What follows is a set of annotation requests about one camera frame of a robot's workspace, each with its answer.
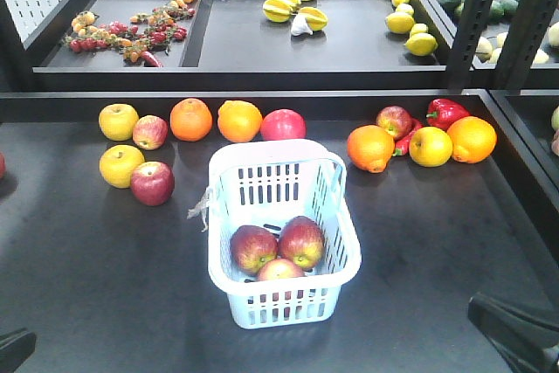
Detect orange right of pair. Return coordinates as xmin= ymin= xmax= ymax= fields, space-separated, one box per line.
xmin=217 ymin=100 xmax=263 ymax=142

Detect light blue plastic basket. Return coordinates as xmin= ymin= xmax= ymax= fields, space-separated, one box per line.
xmin=189 ymin=139 xmax=362 ymax=329

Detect cherry tomato vine cluster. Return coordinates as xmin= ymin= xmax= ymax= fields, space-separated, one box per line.
xmin=60 ymin=0 xmax=197 ymax=67

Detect small pink red apple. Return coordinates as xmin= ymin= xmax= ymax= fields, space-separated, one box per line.
xmin=132 ymin=115 xmax=169 ymax=150

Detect white garlic bulb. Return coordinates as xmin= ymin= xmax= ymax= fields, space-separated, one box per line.
xmin=290 ymin=14 xmax=314 ymax=37

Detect orange with navel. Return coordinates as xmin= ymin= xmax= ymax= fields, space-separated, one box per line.
xmin=347 ymin=125 xmax=395 ymax=173

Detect red apple at corner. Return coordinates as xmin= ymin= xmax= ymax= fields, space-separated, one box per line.
xmin=0 ymin=153 xmax=6 ymax=179

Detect red green apple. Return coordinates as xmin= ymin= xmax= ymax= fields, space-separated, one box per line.
xmin=279 ymin=216 xmax=325 ymax=271
xmin=230 ymin=224 xmax=278 ymax=276
xmin=257 ymin=258 xmax=305 ymax=281

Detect large red apple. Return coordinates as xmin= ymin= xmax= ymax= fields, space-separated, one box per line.
xmin=260 ymin=108 xmax=307 ymax=141

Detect orange left of pair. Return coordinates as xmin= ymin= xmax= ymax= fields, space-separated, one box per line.
xmin=169 ymin=98 xmax=213 ymax=142

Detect red bell pepper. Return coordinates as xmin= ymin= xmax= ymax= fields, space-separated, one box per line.
xmin=425 ymin=98 xmax=470 ymax=131

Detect yellow apple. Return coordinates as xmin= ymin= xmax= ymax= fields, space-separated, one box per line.
xmin=98 ymin=103 xmax=139 ymax=142
xmin=99 ymin=144 xmax=145 ymax=189

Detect black wooden display stand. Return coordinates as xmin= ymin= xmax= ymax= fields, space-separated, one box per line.
xmin=1 ymin=0 xmax=558 ymax=372

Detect orange of pair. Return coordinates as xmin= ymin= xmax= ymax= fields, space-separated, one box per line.
xmin=217 ymin=100 xmax=263 ymax=142
xmin=169 ymin=98 xmax=213 ymax=142

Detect orange beside pepper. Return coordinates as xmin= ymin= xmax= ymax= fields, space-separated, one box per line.
xmin=446 ymin=116 xmax=497 ymax=163

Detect yellow round fruit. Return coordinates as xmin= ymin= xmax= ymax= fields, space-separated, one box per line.
xmin=409 ymin=127 xmax=452 ymax=168

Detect dark red apple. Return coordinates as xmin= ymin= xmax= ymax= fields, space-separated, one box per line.
xmin=130 ymin=161 xmax=175 ymax=206

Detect yellow apple back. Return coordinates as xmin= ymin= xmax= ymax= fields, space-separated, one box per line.
xmin=98 ymin=103 xmax=139 ymax=142

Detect pink red apple near pepper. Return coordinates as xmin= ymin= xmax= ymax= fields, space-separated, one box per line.
xmin=376 ymin=105 xmax=413 ymax=141

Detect yellow apple front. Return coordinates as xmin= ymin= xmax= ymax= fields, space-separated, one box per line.
xmin=99 ymin=144 xmax=145 ymax=189

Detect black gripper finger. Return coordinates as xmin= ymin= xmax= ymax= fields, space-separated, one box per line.
xmin=467 ymin=293 xmax=558 ymax=373
xmin=0 ymin=328 xmax=37 ymax=373

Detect red chili pepper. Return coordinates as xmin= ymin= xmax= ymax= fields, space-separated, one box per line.
xmin=392 ymin=118 xmax=424 ymax=156

